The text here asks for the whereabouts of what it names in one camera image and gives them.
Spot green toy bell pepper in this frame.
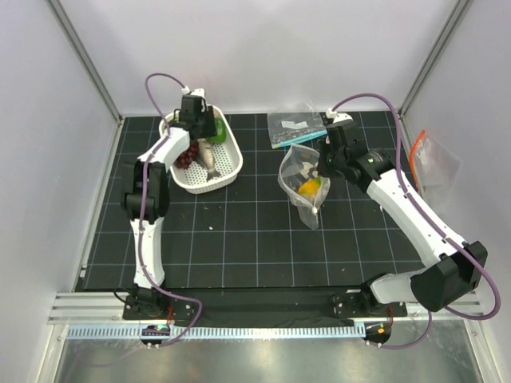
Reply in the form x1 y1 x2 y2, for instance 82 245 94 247
208 117 227 144

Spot grey toy fish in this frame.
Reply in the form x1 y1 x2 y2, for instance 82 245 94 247
196 138 220 182

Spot yellow green toy mango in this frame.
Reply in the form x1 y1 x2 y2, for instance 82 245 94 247
298 177 322 196

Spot clear white-dotted zip bag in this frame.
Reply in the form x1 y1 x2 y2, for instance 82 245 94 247
278 144 331 230

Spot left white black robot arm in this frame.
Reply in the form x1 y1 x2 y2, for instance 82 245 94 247
121 89 216 319

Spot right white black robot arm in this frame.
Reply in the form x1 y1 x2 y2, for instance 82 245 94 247
318 116 488 316

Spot clear blue-zipper bag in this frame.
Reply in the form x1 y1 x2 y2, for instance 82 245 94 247
267 103 327 149

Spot clear orange-zipper bag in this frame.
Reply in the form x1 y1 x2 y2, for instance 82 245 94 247
409 130 462 216

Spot green toy cabbage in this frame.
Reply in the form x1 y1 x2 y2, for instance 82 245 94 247
160 113 179 129

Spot dark red toy grapes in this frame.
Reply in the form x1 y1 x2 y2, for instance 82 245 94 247
174 140 199 169

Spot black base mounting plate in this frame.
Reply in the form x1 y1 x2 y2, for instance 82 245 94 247
123 286 407 327

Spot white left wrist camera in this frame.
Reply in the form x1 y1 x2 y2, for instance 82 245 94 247
181 86 207 109

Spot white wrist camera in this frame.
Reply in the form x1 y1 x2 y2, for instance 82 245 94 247
323 109 353 127
181 86 207 109

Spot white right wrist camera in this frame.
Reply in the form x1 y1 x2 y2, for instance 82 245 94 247
323 109 353 127

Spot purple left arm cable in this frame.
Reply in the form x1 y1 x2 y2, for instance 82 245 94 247
115 72 204 349

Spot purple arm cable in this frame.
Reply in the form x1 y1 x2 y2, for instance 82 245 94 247
115 72 204 349
331 93 503 349

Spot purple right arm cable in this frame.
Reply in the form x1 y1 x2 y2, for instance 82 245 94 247
331 93 503 349

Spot aluminium front rail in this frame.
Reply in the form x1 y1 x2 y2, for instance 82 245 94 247
46 287 485 340

